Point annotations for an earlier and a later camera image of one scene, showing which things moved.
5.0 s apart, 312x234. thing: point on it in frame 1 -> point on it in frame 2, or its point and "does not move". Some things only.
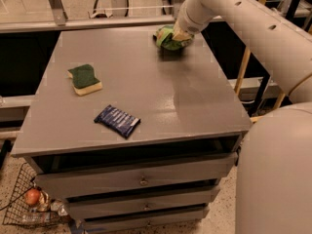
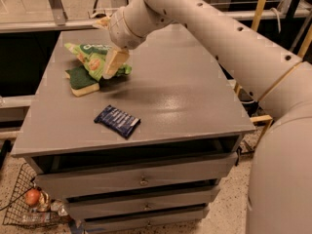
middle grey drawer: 99,207 does not move
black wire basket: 47,212 does not move
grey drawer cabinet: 137,137 does not move
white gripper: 189,23 -> 117,30
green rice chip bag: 164,38 -> 95,58
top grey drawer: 80,181 does not move
